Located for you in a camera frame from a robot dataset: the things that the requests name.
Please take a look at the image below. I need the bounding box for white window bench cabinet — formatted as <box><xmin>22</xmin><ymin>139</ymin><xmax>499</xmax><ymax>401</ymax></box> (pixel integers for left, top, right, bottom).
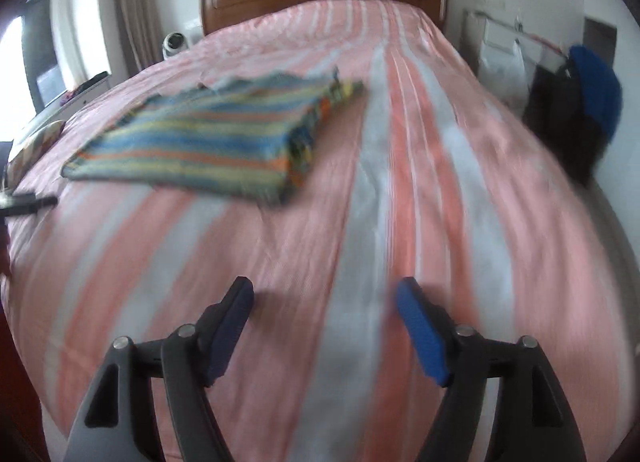
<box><xmin>10</xmin><ymin>73</ymin><xmax>115</xmax><ymax>145</ymax></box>

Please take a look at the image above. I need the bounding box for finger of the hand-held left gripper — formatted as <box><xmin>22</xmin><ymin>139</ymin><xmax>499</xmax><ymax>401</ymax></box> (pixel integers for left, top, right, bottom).
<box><xmin>0</xmin><ymin>193</ymin><xmax>59</xmax><ymax>217</ymax></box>

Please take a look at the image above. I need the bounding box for dark cloth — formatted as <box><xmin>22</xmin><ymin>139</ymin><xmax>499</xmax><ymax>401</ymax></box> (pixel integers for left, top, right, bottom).
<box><xmin>60</xmin><ymin>71</ymin><xmax>111</xmax><ymax>104</ymax></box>

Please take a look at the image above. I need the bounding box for metal clothes rack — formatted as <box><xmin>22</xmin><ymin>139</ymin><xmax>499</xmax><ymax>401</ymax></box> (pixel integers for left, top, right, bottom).
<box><xmin>462</xmin><ymin>7</ymin><xmax>572</xmax><ymax>74</ymax></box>

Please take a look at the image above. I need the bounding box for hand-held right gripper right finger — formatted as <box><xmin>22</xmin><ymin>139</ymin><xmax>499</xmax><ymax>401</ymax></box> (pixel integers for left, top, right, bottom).
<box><xmin>395</xmin><ymin>277</ymin><xmax>589</xmax><ymax>462</ymax></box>

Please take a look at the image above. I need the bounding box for striped pillow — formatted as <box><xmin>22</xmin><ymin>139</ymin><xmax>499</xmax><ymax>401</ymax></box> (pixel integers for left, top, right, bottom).
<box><xmin>7</xmin><ymin>119</ymin><xmax>67</xmax><ymax>177</ymax></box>

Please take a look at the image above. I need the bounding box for bed with pink striped sheet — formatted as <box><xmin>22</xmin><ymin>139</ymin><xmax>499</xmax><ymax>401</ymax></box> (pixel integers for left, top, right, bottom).
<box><xmin>0</xmin><ymin>0</ymin><xmax>635</xmax><ymax>462</ymax></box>

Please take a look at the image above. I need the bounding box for black jacket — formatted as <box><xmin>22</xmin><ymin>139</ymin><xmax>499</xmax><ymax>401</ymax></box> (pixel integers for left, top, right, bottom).
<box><xmin>522</xmin><ymin>58</ymin><xmax>610</xmax><ymax>184</ymax></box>

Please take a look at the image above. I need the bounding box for white round camera device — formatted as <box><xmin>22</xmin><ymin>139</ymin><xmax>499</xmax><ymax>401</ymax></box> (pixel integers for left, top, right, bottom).
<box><xmin>160</xmin><ymin>30</ymin><xmax>192</xmax><ymax>61</ymax></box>

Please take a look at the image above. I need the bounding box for beige curtain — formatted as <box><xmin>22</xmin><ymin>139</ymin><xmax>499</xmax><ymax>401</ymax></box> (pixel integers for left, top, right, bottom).
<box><xmin>97</xmin><ymin>0</ymin><xmax>164</xmax><ymax>79</ymax></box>

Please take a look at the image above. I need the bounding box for striped blue yellow orange shirt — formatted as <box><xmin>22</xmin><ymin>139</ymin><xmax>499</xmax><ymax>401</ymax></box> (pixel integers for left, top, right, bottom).
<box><xmin>60</xmin><ymin>67</ymin><xmax>367</xmax><ymax>206</ymax></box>

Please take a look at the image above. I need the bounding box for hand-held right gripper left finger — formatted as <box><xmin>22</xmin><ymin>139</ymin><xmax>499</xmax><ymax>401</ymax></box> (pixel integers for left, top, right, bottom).
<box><xmin>64</xmin><ymin>276</ymin><xmax>256</xmax><ymax>462</ymax></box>

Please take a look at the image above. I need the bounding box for brown door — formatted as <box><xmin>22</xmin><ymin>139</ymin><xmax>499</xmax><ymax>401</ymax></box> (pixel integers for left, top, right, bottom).
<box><xmin>582</xmin><ymin>16</ymin><xmax>617</xmax><ymax>64</ymax></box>

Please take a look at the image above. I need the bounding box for window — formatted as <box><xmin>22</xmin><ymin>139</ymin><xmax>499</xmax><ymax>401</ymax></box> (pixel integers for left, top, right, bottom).
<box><xmin>0</xmin><ymin>0</ymin><xmax>113</xmax><ymax>143</ymax></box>

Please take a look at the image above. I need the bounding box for blue cloth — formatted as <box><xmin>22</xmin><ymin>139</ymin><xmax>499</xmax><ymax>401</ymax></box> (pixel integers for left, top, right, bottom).
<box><xmin>567</xmin><ymin>44</ymin><xmax>624</xmax><ymax>144</ymax></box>

